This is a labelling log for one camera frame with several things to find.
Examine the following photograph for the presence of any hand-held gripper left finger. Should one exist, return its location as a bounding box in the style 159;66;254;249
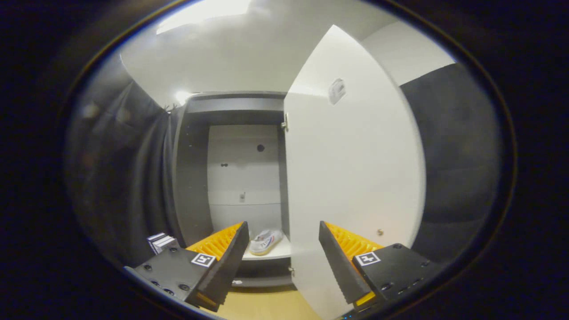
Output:
124;221;250;313

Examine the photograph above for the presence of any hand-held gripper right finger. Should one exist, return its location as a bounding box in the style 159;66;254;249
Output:
318;220;443;312

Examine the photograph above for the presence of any white shoe with yellow sole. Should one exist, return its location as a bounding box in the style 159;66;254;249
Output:
248;228;284;256

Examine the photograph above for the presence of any white shoe cabinet door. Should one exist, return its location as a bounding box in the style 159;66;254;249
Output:
283;24;428;320

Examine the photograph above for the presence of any dark grey shoe cabinet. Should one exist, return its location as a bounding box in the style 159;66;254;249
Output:
171;91;297;289

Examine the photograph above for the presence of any stack of grey books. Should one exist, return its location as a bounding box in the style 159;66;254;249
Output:
147;232;181;255

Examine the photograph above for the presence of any black backdrop cloth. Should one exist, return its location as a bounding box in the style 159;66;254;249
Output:
66;53;504;268

